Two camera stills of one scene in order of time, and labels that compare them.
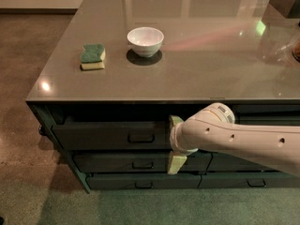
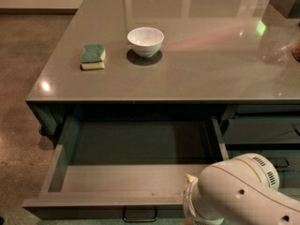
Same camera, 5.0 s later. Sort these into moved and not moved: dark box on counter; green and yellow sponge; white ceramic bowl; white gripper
Moved: white gripper
Not moved: green and yellow sponge; white ceramic bowl; dark box on counter
